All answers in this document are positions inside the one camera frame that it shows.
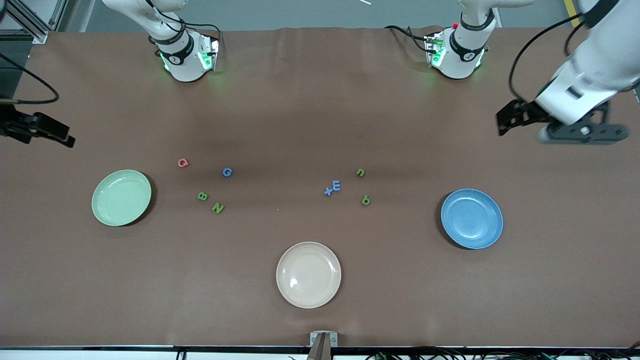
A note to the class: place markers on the pink foam letter Q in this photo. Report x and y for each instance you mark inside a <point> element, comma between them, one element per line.
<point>183,163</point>

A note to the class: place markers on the green foam letter B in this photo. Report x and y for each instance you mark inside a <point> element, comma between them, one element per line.
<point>365,200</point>
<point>202,196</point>

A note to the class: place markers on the blue foam letter G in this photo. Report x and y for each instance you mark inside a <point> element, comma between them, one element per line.
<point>227,172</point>

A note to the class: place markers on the blue foam letter E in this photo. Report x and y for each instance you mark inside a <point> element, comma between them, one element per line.
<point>336,186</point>

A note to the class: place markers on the blue foam plus sign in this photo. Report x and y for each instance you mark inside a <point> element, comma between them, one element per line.
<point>328,191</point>

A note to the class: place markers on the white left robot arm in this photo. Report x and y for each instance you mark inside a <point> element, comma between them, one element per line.
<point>462,55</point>

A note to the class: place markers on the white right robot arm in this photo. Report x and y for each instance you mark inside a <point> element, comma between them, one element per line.
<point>182,60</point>

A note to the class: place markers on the light green plate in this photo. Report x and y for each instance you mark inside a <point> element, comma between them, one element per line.
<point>121,197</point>

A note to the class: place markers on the blue plate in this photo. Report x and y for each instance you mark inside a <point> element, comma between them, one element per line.
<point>472,218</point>

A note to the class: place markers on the brown table cover sheet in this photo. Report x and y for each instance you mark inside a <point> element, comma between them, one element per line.
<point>320,125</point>

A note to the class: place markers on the beige plate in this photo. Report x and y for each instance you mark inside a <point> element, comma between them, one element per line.
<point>308,275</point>

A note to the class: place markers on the aluminium frame profile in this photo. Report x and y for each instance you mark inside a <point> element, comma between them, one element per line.
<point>30,25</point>

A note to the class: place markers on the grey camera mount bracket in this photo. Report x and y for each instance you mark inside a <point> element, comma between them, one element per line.
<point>323,345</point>

